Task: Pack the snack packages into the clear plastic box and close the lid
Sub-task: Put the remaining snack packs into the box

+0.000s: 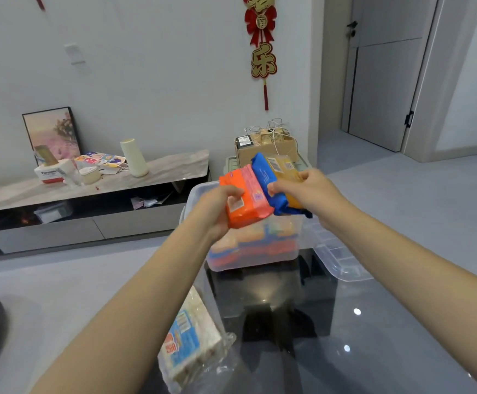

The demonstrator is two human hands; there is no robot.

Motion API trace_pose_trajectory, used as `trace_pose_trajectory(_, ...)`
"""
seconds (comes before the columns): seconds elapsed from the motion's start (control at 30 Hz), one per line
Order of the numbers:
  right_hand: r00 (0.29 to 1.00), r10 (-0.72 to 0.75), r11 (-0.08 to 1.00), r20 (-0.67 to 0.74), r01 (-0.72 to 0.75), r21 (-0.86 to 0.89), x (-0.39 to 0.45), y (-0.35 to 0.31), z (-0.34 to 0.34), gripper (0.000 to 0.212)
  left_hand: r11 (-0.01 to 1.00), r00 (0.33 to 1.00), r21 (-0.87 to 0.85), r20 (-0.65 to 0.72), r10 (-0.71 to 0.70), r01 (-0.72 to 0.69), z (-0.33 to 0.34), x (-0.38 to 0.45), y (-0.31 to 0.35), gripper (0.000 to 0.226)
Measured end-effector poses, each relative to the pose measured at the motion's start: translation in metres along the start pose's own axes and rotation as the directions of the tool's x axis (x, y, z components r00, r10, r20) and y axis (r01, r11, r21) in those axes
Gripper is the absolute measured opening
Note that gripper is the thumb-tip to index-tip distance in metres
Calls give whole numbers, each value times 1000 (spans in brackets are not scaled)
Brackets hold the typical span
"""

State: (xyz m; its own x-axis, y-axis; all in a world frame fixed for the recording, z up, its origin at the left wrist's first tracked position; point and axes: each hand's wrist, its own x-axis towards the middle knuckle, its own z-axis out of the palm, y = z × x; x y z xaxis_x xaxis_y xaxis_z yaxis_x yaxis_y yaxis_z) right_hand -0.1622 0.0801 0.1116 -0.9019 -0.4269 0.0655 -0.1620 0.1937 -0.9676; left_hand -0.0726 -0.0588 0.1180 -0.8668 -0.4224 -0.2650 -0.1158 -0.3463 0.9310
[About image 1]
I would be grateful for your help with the person's left hand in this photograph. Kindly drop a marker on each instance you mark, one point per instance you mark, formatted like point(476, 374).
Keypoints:
point(209, 213)

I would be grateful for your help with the person's right hand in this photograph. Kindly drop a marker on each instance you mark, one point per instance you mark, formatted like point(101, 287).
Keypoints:
point(316, 194)

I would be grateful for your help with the person's left thumb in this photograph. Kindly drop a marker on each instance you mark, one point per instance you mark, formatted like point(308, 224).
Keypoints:
point(229, 192)

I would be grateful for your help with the person's right thumb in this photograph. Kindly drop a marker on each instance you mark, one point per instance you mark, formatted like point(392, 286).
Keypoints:
point(306, 174)

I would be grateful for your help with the orange snack packet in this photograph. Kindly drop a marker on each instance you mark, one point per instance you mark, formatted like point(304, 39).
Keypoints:
point(248, 196)

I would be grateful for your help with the yellow snack packet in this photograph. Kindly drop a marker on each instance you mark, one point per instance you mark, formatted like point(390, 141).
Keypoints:
point(284, 166)

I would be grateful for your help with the blue snack packet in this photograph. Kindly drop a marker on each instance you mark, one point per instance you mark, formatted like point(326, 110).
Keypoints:
point(265, 172)

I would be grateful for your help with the person's left forearm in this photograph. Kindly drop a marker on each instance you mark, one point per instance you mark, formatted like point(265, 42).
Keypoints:
point(140, 315)

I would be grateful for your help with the person's right forearm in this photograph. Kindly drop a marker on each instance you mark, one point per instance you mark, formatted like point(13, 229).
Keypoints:
point(418, 291)

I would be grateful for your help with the brown cardboard box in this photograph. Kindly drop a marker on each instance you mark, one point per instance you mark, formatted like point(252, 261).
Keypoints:
point(248, 153)

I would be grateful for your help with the pile of colourful packets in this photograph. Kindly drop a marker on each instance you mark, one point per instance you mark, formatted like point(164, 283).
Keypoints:
point(259, 242)

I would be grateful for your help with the clear plastic storage box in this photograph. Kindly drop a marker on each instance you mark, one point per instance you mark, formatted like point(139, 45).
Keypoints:
point(254, 254)

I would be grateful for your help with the loose papers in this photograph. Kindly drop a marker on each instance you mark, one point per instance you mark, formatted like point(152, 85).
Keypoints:
point(148, 201)

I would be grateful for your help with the clear plastic box lid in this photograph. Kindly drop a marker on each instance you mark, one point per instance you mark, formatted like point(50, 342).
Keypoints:
point(336, 258)

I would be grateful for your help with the white cylinder vase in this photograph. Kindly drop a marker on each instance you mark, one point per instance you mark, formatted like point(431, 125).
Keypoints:
point(135, 157)

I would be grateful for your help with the black door hinge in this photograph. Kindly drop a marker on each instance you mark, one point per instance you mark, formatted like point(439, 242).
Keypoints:
point(409, 119)

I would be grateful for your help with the red gold hanging decoration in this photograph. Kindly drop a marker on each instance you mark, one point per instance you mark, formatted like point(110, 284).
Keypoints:
point(263, 57)

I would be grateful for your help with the grey door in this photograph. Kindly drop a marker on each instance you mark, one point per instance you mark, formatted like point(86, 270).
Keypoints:
point(386, 77)

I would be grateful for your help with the grey marble-top tv cabinet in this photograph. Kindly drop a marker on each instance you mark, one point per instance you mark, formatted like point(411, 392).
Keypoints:
point(99, 209)

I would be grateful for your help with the colourful printed cards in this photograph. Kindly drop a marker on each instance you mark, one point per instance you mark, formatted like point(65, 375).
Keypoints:
point(101, 159)

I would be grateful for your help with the white tape roll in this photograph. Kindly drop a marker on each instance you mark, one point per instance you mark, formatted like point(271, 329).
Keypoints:
point(89, 175)

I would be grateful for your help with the clear bag of white biscuits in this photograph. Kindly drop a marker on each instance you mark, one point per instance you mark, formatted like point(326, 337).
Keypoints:
point(189, 340)

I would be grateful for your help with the white tissue pack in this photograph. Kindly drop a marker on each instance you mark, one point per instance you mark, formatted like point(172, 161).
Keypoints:
point(52, 173)

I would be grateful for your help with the brown cardboard piece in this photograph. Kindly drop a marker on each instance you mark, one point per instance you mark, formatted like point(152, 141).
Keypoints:
point(45, 155)

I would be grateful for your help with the black framed pink picture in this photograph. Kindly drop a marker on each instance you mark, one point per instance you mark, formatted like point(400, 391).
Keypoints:
point(52, 131)

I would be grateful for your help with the red hanging tassel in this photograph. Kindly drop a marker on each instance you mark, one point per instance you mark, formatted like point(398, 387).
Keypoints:
point(40, 1)

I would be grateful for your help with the white wall switch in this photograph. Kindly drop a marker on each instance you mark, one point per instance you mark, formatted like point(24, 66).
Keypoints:
point(74, 54)

